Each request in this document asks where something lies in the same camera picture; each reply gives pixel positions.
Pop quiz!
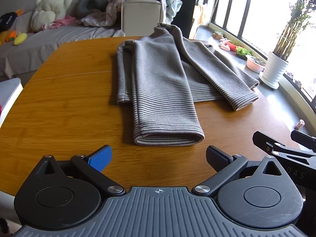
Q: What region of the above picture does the white plush duck toy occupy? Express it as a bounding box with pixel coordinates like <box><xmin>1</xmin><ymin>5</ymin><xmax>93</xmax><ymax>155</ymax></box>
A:
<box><xmin>31</xmin><ymin>0</ymin><xmax>72</xmax><ymax>32</ymax></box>

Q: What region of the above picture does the grey neck pillow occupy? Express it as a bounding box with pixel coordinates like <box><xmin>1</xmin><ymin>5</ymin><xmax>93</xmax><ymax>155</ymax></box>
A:
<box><xmin>76</xmin><ymin>0</ymin><xmax>110</xmax><ymax>19</ymax></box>

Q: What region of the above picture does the green bamboo palm plant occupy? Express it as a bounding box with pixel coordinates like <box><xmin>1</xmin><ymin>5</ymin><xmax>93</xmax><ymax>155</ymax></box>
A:
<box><xmin>273</xmin><ymin>0</ymin><xmax>315</xmax><ymax>62</ymax></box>

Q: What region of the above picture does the white ribbed plant pot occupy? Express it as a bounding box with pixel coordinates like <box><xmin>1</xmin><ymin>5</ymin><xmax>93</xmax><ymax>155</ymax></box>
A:
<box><xmin>259</xmin><ymin>52</ymin><xmax>288</xmax><ymax>89</ymax></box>

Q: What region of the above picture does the white side table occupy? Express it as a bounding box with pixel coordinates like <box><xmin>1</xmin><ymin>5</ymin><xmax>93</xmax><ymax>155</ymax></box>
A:
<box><xmin>0</xmin><ymin>78</ymin><xmax>23</xmax><ymax>126</ymax></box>

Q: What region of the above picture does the black cap on sofa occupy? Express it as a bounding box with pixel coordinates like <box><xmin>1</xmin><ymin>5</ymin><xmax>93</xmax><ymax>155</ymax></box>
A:
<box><xmin>0</xmin><ymin>12</ymin><xmax>17</xmax><ymax>32</ymax></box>

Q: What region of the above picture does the red bowl with greens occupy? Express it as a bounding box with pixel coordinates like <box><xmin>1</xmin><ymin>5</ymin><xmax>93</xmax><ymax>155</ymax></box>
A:
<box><xmin>226</xmin><ymin>40</ymin><xmax>252</xmax><ymax>60</ymax></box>

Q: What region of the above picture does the grey sofa with sheet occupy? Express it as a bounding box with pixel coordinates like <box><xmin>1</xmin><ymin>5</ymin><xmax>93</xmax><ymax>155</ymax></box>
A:
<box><xmin>0</xmin><ymin>0</ymin><xmax>164</xmax><ymax>80</ymax></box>

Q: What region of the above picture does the yellow plush toy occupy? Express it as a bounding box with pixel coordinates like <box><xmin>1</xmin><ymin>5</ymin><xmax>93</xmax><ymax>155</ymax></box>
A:
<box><xmin>13</xmin><ymin>33</ymin><xmax>27</xmax><ymax>45</ymax></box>

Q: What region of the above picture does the pink bowl planter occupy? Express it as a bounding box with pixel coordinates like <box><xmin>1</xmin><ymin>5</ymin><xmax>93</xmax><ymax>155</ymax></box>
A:
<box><xmin>246</xmin><ymin>55</ymin><xmax>266</xmax><ymax>73</ymax></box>

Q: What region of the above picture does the grey striped knit sweater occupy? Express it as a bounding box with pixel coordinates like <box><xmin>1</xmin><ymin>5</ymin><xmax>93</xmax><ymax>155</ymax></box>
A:
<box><xmin>117</xmin><ymin>23</ymin><xmax>259</xmax><ymax>146</ymax></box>

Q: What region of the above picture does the pink cloth on sofa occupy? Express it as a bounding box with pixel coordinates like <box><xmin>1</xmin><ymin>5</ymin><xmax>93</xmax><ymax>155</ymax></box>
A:
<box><xmin>42</xmin><ymin>15</ymin><xmax>80</xmax><ymax>31</ymax></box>

